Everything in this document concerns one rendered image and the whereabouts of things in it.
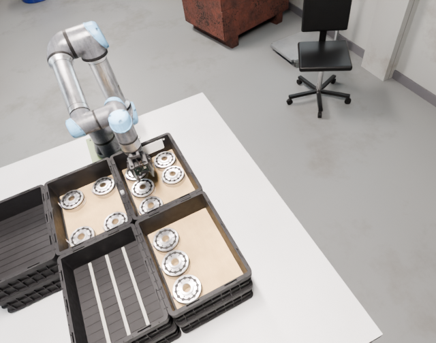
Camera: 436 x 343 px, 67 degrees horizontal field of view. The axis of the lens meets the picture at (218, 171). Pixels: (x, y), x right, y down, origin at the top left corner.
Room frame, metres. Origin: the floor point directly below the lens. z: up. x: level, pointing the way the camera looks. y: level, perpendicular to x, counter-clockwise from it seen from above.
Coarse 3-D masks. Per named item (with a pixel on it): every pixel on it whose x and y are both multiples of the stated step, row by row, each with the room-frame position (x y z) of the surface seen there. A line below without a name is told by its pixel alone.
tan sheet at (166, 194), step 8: (176, 160) 1.09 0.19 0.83; (152, 176) 1.01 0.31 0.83; (160, 176) 1.00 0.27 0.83; (128, 184) 0.99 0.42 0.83; (160, 184) 0.96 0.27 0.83; (184, 184) 0.93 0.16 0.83; (160, 192) 0.91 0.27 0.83; (168, 192) 0.91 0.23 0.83; (176, 192) 0.90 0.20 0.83; (184, 192) 0.89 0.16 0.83; (136, 200) 0.89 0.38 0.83; (168, 200) 0.86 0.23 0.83
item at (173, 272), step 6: (168, 252) 0.59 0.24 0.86; (174, 252) 0.59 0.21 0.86; (180, 252) 0.59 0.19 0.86; (168, 258) 0.57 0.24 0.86; (186, 258) 0.56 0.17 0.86; (162, 264) 0.55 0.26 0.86; (168, 264) 0.55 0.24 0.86; (186, 264) 0.54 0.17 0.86; (168, 270) 0.53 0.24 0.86; (174, 270) 0.52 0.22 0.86; (180, 270) 0.52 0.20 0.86
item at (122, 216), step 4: (116, 212) 0.82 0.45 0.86; (120, 212) 0.82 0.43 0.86; (108, 216) 0.81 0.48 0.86; (112, 216) 0.80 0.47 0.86; (120, 216) 0.80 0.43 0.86; (124, 216) 0.79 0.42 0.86; (104, 220) 0.79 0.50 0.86; (108, 220) 0.79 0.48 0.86; (124, 220) 0.77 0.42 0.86; (104, 224) 0.77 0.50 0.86; (108, 224) 0.77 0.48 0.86; (120, 224) 0.76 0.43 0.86; (104, 228) 0.75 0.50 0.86; (108, 228) 0.75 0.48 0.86
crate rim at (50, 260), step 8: (40, 184) 0.99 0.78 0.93; (24, 192) 0.96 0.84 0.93; (8, 200) 0.94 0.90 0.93; (48, 216) 0.81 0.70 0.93; (48, 224) 0.77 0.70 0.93; (48, 232) 0.73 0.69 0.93; (56, 256) 0.63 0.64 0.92; (40, 264) 0.60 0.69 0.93; (48, 264) 0.61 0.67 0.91; (16, 272) 0.59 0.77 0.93; (24, 272) 0.58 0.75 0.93; (0, 280) 0.57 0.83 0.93; (8, 280) 0.56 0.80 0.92
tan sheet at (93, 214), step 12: (84, 192) 0.99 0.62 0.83; (84, 204) 0.92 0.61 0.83; (96, 204) 0.91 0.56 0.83; (108, 204) 0.90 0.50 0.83; (120, 204) 0.88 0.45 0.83; (72, 216) 0.86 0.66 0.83; (84, 216) 0.85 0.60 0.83; (96, 216) 0.84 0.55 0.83; (72, 228) 0.80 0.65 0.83; (96, 228) 0.78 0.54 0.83
